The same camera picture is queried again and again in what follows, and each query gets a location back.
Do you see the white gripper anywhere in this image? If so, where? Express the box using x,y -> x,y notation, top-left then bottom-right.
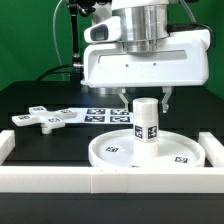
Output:
84,29 -> 210,113

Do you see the white round table top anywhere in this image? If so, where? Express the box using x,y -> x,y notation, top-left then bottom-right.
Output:
88,129 -> 205,168

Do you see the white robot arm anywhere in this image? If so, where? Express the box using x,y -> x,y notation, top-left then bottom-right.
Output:
84,0 -> 213,111

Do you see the white marker sheet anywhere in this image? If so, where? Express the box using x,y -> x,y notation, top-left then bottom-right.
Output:
66,108 -> 133,124

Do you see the white right fence bar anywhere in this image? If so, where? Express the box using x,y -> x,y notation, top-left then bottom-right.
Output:
198,132 -> 224,168

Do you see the white fence bar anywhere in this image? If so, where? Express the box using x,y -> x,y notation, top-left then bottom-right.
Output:
0,130 -> 15,166
198,132 -> 224,168
0,166 -> 224,194

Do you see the white cross-shaped table base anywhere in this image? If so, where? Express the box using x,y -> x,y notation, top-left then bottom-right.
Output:
12,106 -> 77,134

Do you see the white left fence bar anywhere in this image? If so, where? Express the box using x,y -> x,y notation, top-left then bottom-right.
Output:
0,130 -> 15,166

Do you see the white front fence bar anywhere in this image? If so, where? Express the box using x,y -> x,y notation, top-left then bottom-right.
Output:
0,166 -> 224,194

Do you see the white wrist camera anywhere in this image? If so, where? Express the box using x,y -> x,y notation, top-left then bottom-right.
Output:
84,16 -> 122,43

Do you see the grey cable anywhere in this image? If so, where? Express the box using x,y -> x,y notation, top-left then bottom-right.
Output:
52,0 -> 66,81

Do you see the black cable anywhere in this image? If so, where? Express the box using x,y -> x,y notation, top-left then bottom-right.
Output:
36,64 -> 75,82

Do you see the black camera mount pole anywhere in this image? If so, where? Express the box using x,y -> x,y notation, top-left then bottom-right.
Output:
66,0 -> 96,84

